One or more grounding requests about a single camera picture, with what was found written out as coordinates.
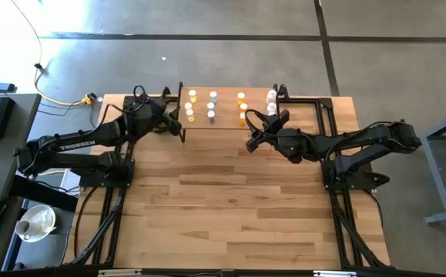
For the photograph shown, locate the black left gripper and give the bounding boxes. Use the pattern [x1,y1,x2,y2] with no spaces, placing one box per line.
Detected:
[139,98,183,139]

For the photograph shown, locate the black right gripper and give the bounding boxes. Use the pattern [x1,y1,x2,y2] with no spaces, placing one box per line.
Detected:
[245,113,291,154]

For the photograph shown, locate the wooden shelf black metal legs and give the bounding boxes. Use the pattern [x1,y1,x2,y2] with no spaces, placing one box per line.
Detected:
[174,82,282,145]

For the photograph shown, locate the white box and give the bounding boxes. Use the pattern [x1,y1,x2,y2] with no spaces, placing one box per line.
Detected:
[59,169,82,195]

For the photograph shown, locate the black flat panel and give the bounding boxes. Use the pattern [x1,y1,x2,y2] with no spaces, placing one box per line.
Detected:
[10,175,80,213]

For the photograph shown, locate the gray side cart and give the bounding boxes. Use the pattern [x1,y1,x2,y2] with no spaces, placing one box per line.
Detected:
[1,198,75,272]

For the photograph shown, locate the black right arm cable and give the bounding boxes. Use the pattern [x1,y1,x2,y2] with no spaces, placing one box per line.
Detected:
[243,108,272,136]

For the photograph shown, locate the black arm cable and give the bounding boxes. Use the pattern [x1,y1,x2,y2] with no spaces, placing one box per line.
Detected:
[243,108,272,136]
[132,84,149,104]

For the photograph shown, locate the black aluminium table frame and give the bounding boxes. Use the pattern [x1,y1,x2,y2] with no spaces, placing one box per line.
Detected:
[62,83,393,277]

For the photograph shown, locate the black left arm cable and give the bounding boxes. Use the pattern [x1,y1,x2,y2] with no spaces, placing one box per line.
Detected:
[132,84,149,104]

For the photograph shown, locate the yellow floor cable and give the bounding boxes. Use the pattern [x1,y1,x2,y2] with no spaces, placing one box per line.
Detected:
[10,0,89,107]

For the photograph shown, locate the silver metal bracket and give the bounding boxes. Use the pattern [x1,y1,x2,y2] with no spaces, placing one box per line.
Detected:
[98,269,143,276]
[314,270,357,277]

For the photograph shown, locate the gray metal cart frame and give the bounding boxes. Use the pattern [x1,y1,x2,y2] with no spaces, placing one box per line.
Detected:
[418,107,446,226]

